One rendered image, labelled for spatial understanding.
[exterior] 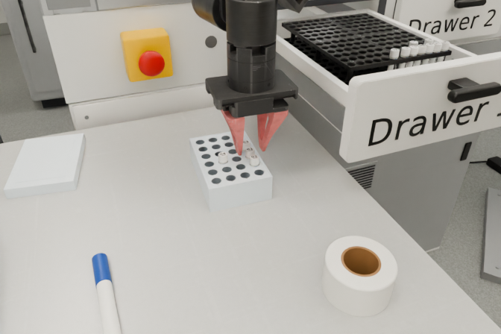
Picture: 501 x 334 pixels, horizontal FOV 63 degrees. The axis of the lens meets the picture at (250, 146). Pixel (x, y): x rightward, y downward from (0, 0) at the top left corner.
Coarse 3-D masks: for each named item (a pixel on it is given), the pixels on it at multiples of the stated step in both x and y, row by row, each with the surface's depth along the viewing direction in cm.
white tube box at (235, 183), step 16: (192, 144) 59; (208, 144) 59; (224, 144) 59; (192, 160) 60; (208, 160) 55; (240, 160) 57; (208, 176) 53; (224, 176) 53; (240, 176) 53; (256, 176) 53; (272, 176) 53; (208, 192) 51; (224, 192) 51; (240, 192) 52; (256, 192) 53; (224, 208) 53
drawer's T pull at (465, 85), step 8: (456, 80) 50; (464, 80) 50; (448, 88) 50; (456, 88) 49; (464, 88) 48; (472, 88) 48; (480, 88) 48; (488, 88) 48; (496, 88) 49; (448, 96) 48; (456, 96) 47; (464, 96) 47; (472, 96) 48; (480, 96) 48
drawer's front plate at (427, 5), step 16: (400, 0) 81; (416, 0) 82; (432, 0) 83; (448, 0) 84; (496, 0) 89; (400, 16) 82; (416, 16) 84; (432, 16) 85; (448, 16) 87; (464, 16) 88; (480, 16) 90; (496, 16) 92; (448, 32) 89; (464, 32) 91; (480, 32) 92; (496, 32) 94
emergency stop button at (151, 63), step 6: (144, 54) 62; (150, 54) 62; (156, 54) 63; (138, 60) 63; (144, 60) 62; (150, 60) 63; (156, 60) 63; (162, 60) 64; (144, 66) 63; (150, 66) 63; (156, 66) 63; (162, 66) 64; (144, 72) 64; (150, 72) 64; (156, 72) 64
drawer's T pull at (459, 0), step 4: (456, 0) 84; (460, 0) 82; (464, 0) 82; (468, 0) 82; (472, 0) 82; (476, 0) 83; (480, 0) 83; (484, 0) 83; (456, 4) 82; (460, 4) 82; (464, 4) 82; (468, 4) 82; (472, 4) 83; (476, 4) 83; (480, 4) 83; (484, 4) 84
